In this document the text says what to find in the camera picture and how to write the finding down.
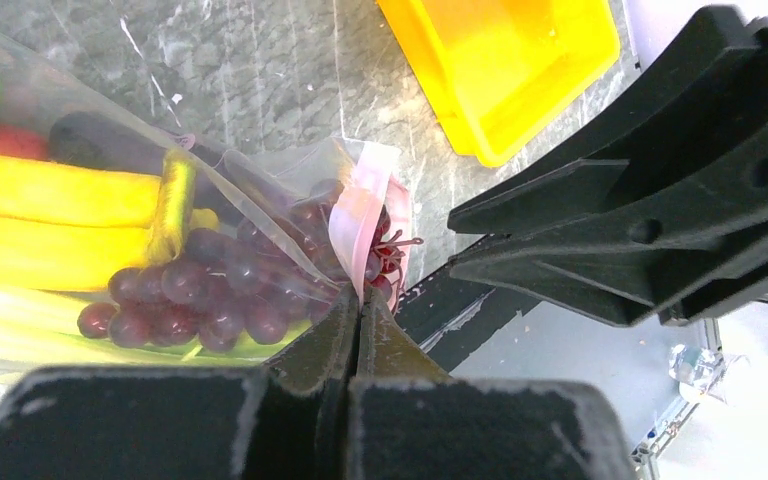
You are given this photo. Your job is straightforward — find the yellow plastic tray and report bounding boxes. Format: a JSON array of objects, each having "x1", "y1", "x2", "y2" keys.
[{"x1": 378, "y1": 0, "x2": 621, "y2": 168}]

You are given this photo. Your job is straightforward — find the clear pink zip top bag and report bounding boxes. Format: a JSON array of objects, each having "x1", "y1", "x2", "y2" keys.
[{"x1": 0, "y1": 34, "x2": 420, "y2": 383}]

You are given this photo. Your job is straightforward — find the orange red mango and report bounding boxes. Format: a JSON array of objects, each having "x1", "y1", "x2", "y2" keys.
[{"x1": 0, "y1": 124, "x2": 49, "y2": 161}]

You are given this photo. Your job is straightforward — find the yellow banana bunch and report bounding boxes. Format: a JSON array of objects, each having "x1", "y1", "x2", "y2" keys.
[{"x1": 0, "y1": 148, "x2": 219, "y2": 292}]

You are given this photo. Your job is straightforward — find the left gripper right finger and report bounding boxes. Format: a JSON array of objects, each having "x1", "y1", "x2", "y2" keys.
[{"x1": 347, "y1": 288, "x2": 635, "y2": 479}]

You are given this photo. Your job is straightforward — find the green white celery stalk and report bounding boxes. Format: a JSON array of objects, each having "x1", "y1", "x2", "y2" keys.
[{"x1": 0, "y1": 286, "x2": 311, "y2": 366}]

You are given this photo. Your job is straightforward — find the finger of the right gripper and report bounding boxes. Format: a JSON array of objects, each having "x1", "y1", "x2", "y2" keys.
[
  {"x1": 450, "y1": 124, "x2": 768, "y2": 327},
  {"x1": 448, "y1": 5, "x2": 768, "y2": 234}
]

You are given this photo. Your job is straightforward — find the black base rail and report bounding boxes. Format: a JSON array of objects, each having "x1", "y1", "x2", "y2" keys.
[{"x1": 395, "y1": 263, "x2": 540, "y2": 372}]

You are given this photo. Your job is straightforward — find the clear plastic bottle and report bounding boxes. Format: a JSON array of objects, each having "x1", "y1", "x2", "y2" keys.
[{"x1": 668, "y1": 344, "x2": 752, "y2": 406}]

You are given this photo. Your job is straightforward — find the aluminium frame rail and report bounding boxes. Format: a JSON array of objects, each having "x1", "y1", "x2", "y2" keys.
[{"x1": 631, "y1": 294, "x2": 768, "y2": 479}]

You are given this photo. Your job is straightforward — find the purple eggplant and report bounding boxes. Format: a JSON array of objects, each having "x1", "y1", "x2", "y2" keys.
[{"x1": 48, "y1": 111, "x2": 243, "y2": 225}]

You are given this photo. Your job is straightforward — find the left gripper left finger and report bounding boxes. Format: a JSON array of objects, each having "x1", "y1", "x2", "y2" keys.
[{"x1": 0, "y1": 287, "x2": 361, "y2": 479}]

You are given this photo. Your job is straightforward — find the purple grape bunch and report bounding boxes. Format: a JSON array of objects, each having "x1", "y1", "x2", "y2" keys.
[{"x1": 77, "y1": 177, "x2": 425, "y2": 354}]

